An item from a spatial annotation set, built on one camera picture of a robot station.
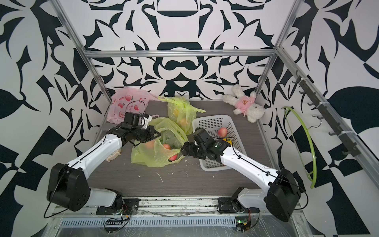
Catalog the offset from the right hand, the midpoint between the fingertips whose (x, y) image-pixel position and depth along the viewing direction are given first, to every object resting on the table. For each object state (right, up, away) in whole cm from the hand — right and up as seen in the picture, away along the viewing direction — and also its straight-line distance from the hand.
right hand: (185, 149), depth 78 cm
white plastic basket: (+18, +12, +23) cm, 31 cm away
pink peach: (-7, -6, +7) cm, 12 cm away
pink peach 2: (-21, +1, +8) cm, 22 cm away
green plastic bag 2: (-12, -1, +1) cm, 12 cm away
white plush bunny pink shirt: (+42, +26, +30) cm, 58 cm away
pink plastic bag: (-45, +30, +37) cm, 65 cm away
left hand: (-14, +9, +5) cm, 17 cm away
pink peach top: (+24, +7, +18) cm, 31 cm away
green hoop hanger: (+52, +6, -17) cm, 55 cm away
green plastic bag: (-3, +20, +16) cm, 26 cm away
